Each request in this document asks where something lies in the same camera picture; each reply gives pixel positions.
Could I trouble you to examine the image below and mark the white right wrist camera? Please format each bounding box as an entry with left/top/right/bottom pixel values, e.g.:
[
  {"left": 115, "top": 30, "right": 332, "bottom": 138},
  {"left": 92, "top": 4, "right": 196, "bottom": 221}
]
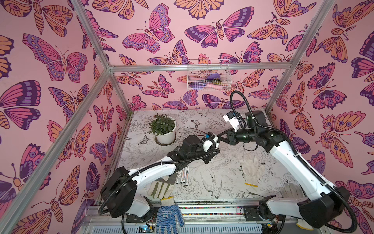
[{"left": 223, "top": 111, "right": 241, "bottom": 132}]

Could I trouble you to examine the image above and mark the white plant pot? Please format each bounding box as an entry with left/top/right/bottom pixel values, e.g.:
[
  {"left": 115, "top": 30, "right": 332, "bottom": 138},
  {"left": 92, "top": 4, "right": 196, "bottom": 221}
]
[{"left": 155, "top": 123, "right": 177, "bottom": 143}]

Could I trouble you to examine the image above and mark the white knit glove right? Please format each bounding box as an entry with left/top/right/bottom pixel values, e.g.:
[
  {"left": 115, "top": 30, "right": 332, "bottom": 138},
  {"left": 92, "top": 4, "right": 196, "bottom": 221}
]
[{"left": 280, "top": 183, "right": 314, "bottom": 231}]

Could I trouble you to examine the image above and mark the blue dotted glove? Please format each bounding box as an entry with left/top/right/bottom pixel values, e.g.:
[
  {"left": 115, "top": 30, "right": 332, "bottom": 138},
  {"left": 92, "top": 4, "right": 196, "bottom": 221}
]
[{"left": 154, "top": 197, "right": 185, "bottom": 234}]

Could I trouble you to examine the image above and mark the grey white work glove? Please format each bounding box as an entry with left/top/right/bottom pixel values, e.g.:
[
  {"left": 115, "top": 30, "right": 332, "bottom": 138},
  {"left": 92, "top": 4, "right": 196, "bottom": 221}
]
[{"left": 147, "top": 173, "right": 178, "bottom": 200}]

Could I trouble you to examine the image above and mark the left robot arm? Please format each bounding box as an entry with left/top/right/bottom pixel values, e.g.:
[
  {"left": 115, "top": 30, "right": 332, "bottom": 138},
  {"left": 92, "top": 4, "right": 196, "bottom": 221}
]
[{"left": 98, "top": 133, "right": 220, "bottom": 218}]

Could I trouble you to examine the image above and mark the wire wall basket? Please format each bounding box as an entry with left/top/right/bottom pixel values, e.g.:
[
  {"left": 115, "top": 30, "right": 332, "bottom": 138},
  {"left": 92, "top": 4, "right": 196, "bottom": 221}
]
[{"left": 186, "top": 62, "right": 232, "bottom": 92}]

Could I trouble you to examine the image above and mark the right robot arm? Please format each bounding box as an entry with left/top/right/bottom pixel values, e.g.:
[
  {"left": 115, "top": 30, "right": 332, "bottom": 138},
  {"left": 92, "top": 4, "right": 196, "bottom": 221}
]
[{"left": 219, "top": 91, "right": 358, "bottom": 234}]

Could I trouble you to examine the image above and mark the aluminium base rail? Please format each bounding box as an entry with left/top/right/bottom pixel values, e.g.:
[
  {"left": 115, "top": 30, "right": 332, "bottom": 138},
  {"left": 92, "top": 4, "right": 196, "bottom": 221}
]
[{"left": 81, "top": 197, "right": 293, "bottom": 234}]

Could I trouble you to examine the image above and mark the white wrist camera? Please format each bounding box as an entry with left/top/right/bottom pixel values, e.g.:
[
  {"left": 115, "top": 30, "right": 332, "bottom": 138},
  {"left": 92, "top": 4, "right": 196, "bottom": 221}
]
[
  {"left": 223, "top": 111, "right": 241, "bottom": 132},
  {"left": 202, "top": 132, "right": 219, "bottom": 152}
]

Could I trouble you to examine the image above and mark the white knit glove on table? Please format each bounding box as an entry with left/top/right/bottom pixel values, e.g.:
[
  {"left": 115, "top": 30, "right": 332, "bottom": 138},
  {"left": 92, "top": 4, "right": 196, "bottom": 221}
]
[{"left": 240, "top": 154, "right": 266, "bottom": 187}]

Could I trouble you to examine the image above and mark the green potted plant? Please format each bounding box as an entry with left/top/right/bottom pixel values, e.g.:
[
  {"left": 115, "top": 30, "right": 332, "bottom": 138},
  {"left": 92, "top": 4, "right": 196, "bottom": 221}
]
[{"left": 149, "top": 114, "right": 176, "bottom": 136}]

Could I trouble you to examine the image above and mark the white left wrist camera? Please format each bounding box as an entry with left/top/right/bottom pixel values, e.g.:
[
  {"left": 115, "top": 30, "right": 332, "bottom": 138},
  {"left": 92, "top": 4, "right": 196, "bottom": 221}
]
[{"left": 202, "top": 132, "right": 219, "bottom": 152}]

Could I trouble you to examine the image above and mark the white marker pen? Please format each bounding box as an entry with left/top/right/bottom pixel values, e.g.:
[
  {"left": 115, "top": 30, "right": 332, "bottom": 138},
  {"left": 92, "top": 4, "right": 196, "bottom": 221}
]
[
  {"left": 176, "top": 169, "right": 183, "bottom": 184},
  {"left": 184, "top": 166, "right": 190, "bottom": 187},
  {"left": 180, "top": 168, "right": 187, "bottom": 184}
]

